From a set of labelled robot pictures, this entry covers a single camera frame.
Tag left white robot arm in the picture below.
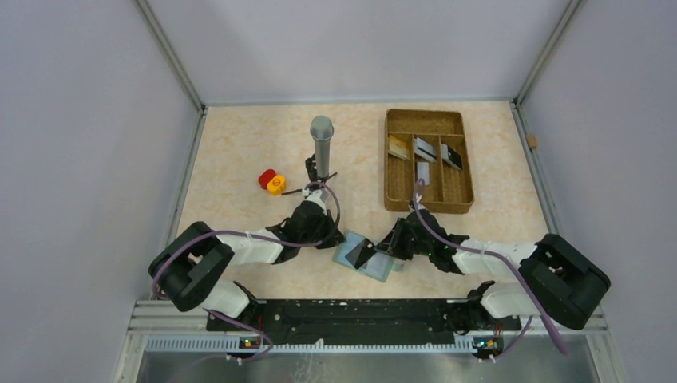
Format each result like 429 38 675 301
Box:
148 201 345 330

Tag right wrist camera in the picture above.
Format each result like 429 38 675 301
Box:
409 195 424 211

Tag grey microphone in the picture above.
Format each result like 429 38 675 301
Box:
310 115 335 180

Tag black credit card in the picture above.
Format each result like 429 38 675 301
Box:
346 239 376 270

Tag gold card in tray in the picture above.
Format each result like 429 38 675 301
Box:
387 135 410 160

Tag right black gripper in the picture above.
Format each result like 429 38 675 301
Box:
374 218 433 260

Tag small wooden block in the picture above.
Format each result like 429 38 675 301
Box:
525 134 537 150

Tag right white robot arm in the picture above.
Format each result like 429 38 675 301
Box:
375 208 612 330

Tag green card holder wallet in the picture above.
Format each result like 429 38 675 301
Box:
332 231 404 282

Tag brown woven cutlery tray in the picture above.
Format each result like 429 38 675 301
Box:
384 109 474 215

